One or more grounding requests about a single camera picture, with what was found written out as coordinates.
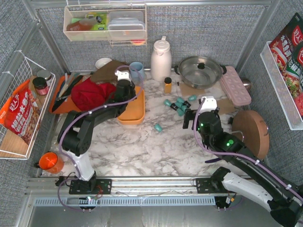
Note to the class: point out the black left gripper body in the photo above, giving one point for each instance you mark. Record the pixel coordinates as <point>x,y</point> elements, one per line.
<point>124,86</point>

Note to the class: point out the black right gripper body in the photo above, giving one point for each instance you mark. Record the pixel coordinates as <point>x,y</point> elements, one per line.
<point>187,117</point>

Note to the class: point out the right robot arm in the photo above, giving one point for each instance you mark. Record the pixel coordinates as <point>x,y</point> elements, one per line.
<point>282,198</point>

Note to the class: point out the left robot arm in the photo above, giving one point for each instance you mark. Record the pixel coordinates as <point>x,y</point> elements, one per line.
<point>76,133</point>

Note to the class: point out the black lid coffee capsule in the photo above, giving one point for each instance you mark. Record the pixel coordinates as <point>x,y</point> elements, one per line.
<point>187,104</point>
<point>174,106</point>

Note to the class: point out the orange storage basket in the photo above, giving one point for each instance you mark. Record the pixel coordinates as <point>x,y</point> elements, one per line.
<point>134,112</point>

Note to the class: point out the light blue mug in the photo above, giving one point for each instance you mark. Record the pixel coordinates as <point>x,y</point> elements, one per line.
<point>137,73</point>

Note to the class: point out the brown olive cloth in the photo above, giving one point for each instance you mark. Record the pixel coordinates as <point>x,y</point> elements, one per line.
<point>106,74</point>

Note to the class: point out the brown cork mat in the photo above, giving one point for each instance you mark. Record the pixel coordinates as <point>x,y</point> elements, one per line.
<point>226,106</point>
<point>189,91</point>

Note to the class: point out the white small bowl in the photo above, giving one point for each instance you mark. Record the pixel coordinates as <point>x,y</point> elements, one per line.
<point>102,62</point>

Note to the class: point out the orange juice bottle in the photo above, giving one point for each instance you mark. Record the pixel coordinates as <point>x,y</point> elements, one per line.
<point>167,85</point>

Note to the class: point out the red cloth hat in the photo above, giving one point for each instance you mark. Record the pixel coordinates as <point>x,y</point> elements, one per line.
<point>89,95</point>

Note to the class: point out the stainless steel pot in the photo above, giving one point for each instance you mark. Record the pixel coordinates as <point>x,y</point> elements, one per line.
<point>200,72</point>

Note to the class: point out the white thermos jug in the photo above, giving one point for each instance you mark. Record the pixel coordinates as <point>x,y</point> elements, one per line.
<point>161,60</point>

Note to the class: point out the pink egg tray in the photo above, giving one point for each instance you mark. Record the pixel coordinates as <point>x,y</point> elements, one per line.
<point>233,87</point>

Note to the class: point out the orange plastic tray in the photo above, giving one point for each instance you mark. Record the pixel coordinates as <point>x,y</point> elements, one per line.
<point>66,106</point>

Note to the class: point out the round wooden board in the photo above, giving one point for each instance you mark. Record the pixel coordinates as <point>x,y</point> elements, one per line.
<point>251,128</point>

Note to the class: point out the clear plastic food containers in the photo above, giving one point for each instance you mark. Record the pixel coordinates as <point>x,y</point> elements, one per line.
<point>126,25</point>

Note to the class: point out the silver metal cup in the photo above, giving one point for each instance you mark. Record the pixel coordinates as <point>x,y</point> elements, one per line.
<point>247,84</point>

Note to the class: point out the black blade kitchen knife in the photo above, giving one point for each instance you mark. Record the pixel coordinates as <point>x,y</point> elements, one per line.
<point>59,100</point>

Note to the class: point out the amber liquid bottle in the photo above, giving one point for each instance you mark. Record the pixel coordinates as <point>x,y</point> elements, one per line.
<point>81,25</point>

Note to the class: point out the silver lid glass jar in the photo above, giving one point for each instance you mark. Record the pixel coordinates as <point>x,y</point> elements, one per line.
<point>46,75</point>

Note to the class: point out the dark lid glass jar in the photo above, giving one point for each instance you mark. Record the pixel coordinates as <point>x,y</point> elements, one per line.
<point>40,86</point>

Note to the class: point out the orange translucent cup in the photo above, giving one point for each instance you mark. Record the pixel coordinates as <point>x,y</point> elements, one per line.
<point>50,162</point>

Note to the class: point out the red snack bag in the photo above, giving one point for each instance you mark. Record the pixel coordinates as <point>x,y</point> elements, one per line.
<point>19,115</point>

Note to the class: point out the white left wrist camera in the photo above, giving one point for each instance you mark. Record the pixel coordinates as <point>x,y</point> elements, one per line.
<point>122,75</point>

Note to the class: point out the cream handle knife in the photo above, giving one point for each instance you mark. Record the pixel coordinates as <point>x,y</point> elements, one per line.
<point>66,81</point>

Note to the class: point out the cream wall shelf basket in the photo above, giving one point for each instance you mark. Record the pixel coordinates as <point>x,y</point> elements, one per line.
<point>75,13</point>

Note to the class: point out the white wire wall basket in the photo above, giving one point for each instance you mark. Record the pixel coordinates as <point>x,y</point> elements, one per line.
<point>11,145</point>

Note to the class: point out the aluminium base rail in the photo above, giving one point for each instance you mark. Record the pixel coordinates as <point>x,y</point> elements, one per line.
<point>132,192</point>

